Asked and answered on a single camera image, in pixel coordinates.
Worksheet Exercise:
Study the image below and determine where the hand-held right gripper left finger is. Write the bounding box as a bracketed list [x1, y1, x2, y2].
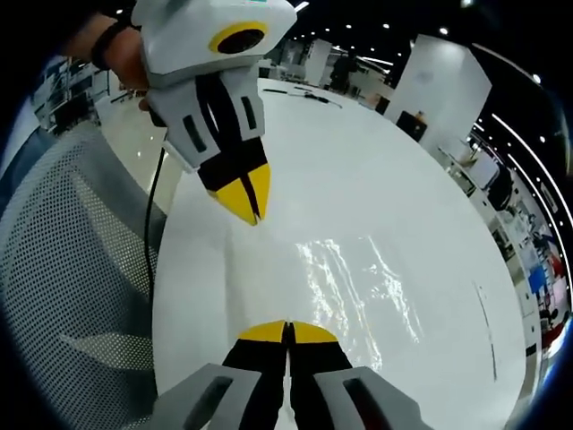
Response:
[154, 319, 288, 430]

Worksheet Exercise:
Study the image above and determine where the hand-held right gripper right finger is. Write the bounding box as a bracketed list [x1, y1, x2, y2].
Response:
[287, 321, 432, 430]

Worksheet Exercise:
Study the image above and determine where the clear food packaging bag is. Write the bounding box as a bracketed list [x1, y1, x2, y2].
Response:
[471, 280, 500, 383]
[228, 234, 427, 374]

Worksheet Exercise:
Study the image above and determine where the person's left hand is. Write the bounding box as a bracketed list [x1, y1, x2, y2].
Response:
[110, 28, 154, 114]

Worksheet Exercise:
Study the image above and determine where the black wristband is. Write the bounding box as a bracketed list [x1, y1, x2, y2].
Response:
[90, 19, 142, 72]

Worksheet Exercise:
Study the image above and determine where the black cabinet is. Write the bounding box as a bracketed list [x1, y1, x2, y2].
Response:
[395, 110, 430, 143]

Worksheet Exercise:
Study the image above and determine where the grey mesh chair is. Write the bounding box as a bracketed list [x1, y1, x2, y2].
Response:
[0, 123, 174, 430]

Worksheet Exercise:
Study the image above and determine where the white square pillar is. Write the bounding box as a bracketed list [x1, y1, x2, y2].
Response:
[383, 32, 494, 156]

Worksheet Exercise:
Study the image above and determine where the black cable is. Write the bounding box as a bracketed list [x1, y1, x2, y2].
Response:
[141, 146, 167, 317]

